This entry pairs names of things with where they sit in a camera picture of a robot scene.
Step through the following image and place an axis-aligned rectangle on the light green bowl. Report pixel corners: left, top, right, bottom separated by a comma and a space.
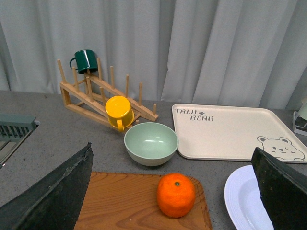
124, 122, 179, 166

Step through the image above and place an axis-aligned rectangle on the grey curtain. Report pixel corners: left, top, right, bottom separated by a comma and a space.
0, 0, 307, 110

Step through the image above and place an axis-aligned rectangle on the wooden peg drying rack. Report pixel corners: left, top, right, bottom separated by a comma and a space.
57, 58, 158, 129

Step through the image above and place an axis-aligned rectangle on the wooden cutting board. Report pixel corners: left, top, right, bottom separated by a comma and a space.
74, 172, 213, 230

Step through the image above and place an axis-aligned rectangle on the beige bear tray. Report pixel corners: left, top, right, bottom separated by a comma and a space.
172, 103, 307, 163

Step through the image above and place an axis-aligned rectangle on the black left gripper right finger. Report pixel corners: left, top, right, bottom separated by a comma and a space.
251, 147, 307, 230

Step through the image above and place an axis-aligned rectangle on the light green cup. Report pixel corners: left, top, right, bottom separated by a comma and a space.
298, 101, 307, 121

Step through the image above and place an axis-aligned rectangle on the orange mandarin fruit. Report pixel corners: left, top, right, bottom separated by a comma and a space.
156, 173, 196, 218

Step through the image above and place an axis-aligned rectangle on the white cup holder rack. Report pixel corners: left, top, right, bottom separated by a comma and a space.
292, 111, 307, 136

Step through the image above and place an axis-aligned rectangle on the grey-green dish rack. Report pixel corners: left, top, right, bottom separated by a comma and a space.
0, 114, 40, 168

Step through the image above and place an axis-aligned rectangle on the dark green mug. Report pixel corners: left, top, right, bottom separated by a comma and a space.
69, 49, 98, 74

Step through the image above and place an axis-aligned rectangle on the yellow mug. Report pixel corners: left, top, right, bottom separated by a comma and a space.
105, 96, 134, 132

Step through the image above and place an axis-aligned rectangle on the white ridged plate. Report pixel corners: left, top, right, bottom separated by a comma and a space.
224, 165, 273, 230

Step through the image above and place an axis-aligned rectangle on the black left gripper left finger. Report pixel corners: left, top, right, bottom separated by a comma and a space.
0, 143, 94, 230

